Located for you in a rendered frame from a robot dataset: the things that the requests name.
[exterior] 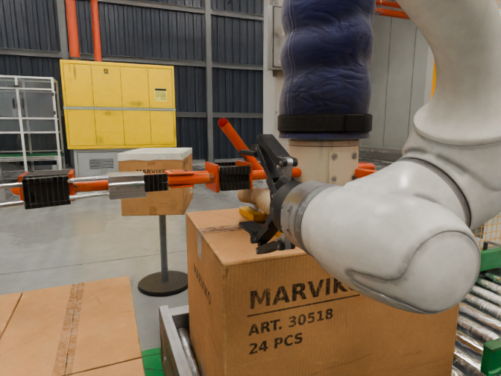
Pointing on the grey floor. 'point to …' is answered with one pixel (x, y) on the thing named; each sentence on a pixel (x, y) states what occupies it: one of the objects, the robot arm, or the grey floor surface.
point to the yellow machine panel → (115, 111)
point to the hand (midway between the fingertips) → (248, 189)
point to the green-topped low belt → (27, 160)
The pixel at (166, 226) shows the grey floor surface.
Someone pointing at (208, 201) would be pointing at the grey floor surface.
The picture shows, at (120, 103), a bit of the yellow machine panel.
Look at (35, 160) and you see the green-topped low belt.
